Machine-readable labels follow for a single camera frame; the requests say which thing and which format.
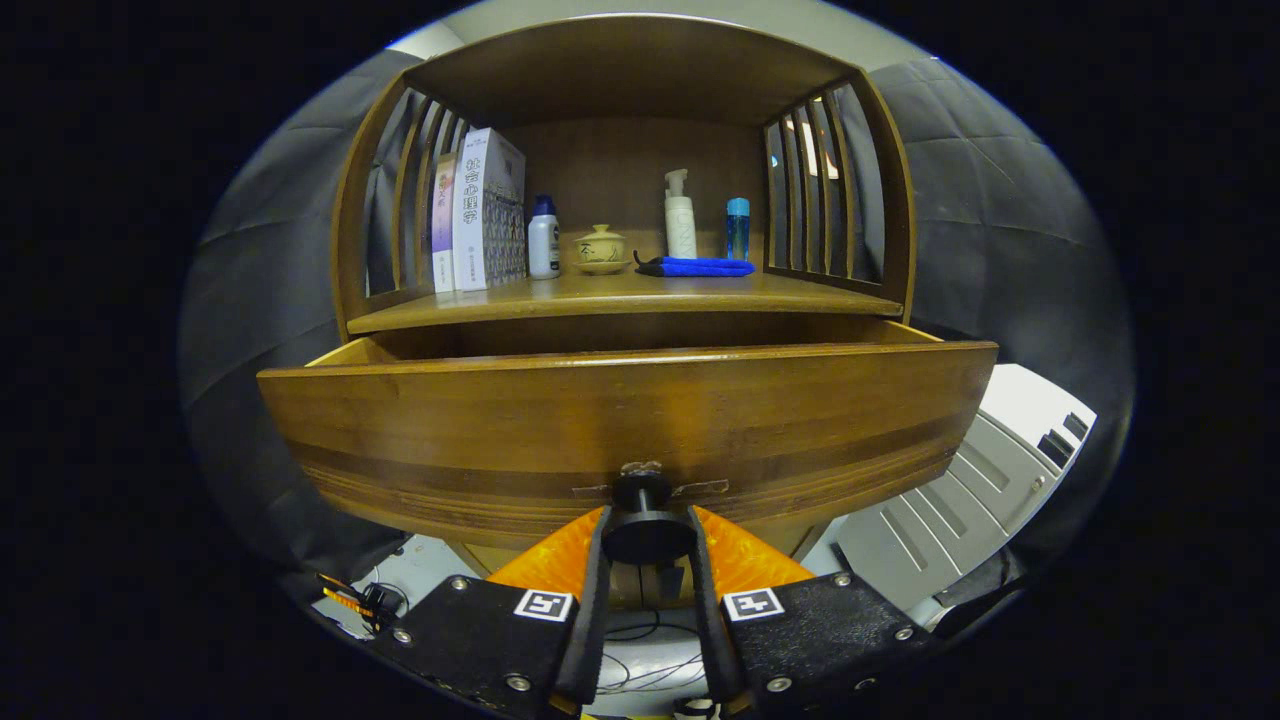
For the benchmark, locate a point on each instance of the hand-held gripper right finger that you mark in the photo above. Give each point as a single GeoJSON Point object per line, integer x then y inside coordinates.
{"type": "Point", "coordinates": [712, 630]}

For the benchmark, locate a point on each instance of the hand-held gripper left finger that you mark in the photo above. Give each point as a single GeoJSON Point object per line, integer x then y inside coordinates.
{"type": "Point", "coordinates": [595, 620]}

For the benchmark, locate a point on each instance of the wooden drawer with black knob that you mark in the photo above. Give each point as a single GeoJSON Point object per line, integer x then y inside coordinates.
{"type": "Point", "coordinates": [600, 410]}

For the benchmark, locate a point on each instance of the white metal cabinet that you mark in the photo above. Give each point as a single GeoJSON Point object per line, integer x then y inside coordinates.
{"type": "Point", "coordinates": [960, 490]}

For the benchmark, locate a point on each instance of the wooden countertop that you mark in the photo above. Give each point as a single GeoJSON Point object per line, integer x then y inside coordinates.
{"type": "Point", "coordinates": [650, 292]}

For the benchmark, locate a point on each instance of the wooden cabinet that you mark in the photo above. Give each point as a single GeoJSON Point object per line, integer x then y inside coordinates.
{"type": "Point", "coordinates": [640, 70]}

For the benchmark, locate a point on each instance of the orange black tool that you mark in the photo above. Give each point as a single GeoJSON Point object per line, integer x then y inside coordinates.
{"type": "Point", "coordinates": [350, 603]}

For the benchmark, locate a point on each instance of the yellow saucer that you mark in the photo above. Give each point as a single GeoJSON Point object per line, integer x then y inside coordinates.
{"type": "Point", "coordinates": [602, 268]}

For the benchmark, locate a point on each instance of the folded blue cloth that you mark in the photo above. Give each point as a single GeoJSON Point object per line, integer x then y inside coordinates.
{"type": "Point", "coordinates": [700, 267]}

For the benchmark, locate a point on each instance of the yellow lidded teacup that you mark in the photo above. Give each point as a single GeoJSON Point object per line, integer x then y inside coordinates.
{"type": "Point", "coordinates": [601, 246]}

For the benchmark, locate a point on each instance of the white bottle with blue cap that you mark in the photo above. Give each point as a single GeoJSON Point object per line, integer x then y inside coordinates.
{"type": "Point", "coordinates": [543, 245]}

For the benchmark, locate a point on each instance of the clear blue bottle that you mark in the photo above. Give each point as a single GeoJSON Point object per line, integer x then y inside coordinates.
{"type": "Point", "coordinates": [738, 230]}

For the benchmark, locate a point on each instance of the white pump bottle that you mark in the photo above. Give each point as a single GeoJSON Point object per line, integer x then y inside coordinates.
{"type": "Point", "coordinates": [681, 225]}

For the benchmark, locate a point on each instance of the thick white book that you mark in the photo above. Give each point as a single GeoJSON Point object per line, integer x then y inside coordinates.
{"type": "Point", "coordinates": [490, 210]}

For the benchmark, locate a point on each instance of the pink purple book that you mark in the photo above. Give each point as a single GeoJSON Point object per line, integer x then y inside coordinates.
{"type": "Point", "coordinates": [444, 220]}

